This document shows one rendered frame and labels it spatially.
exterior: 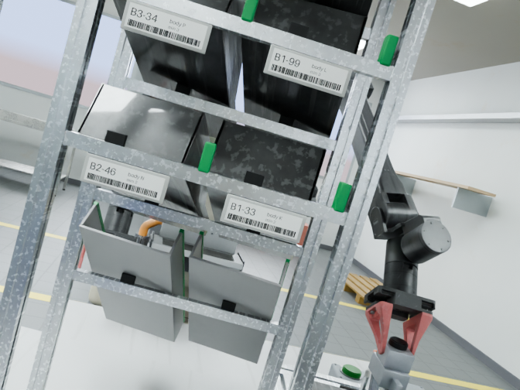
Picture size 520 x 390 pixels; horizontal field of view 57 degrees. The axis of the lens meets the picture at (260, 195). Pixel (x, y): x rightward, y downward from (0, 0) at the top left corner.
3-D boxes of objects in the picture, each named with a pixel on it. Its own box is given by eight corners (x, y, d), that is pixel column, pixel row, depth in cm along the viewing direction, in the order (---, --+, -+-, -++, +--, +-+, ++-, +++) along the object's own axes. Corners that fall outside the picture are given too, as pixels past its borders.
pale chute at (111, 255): (105, 318, 84) (117, 296, 87) (175, 343, 83) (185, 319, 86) (77, 225, 63) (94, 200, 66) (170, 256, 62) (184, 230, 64)
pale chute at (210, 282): (187, 340, 85) (196, 318, 88) (257, 364, 84) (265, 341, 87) (188, 256, 64) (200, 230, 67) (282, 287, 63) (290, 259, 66)
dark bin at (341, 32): (244, 147, 80) (258, 111, 83) (319, 169, 79) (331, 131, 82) (241, 37, 54) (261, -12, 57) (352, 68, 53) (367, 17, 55)
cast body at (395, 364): (367, 367, 80) (380, 328, 79) (391, 373, 80) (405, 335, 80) (381, 394, 72) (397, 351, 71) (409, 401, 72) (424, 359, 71)
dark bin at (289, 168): (218, 237, 82) (232, 198, 84) (291, 260, 81) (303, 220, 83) (202, 172, 56) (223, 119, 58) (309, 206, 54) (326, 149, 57)
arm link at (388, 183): (357, 84, 115) (316, 78, 111) (367, 66, 111) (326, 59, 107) (414, 239, 91) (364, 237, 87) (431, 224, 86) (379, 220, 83)
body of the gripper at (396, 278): (436, 312, 78) (437, 270, 81) (378, 295, 77) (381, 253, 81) (417, 321, 83) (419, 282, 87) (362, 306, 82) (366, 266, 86)
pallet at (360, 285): (419, 319, 550) (421, 311, 549) (357, 306, 533) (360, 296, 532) (377, 287, 660) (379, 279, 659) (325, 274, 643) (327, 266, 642)
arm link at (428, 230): (407, 213, 92) (368, 211, 89) (446, 187, 82) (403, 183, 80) (421, 274, 87) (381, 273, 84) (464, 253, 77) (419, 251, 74)
